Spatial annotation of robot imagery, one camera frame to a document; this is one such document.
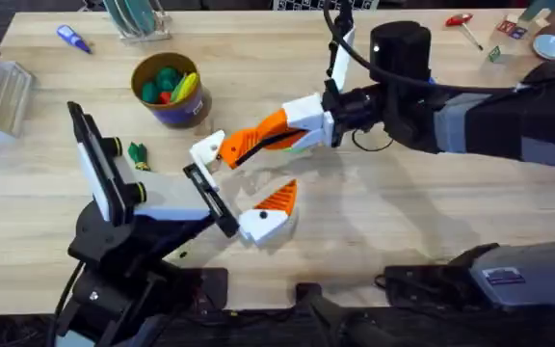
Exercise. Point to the brown tub with toys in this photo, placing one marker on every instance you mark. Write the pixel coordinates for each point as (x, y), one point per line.
(171, 91)

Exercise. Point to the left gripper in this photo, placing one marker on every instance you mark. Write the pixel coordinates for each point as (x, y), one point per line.
(171, 197)

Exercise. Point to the clear plastic box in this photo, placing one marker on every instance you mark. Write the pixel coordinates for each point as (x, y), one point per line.
(3, 103)

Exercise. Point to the blue electric screwdriver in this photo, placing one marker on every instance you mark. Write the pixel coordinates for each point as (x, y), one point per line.
(72, 38)

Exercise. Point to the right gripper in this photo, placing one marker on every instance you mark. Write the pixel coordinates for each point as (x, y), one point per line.
(398, 53)

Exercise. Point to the clear stand with green discs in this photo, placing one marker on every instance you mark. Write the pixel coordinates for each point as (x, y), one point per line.
(135, 19)

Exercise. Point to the right wrist upright plate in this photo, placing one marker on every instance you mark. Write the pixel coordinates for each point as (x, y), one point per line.
(344, 58)

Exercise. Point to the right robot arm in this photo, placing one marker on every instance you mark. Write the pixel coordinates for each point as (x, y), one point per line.
(523, 120)

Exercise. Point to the heap of toy blocks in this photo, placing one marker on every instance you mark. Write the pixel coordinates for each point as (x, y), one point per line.
(542, 19)

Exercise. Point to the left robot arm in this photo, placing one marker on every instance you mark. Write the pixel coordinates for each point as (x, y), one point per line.
(128, 299)

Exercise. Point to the small pale blue dish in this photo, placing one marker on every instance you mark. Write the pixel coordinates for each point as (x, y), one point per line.
(550, 46)

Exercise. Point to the orange ribbed wedge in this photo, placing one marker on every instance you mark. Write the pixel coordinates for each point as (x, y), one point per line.
(239, 147)

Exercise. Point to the left wrist upright plate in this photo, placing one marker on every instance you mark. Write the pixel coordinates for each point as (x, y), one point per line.
(97, 168)

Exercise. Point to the green toy vegetable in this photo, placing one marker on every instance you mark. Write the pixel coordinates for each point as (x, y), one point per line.
(139, 155)

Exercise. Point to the wrist upright plate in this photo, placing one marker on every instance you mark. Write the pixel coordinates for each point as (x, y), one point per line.
(344, 58)
(97, 168)

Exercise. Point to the black rail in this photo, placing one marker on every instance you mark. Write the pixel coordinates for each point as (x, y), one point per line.
(268, 330)

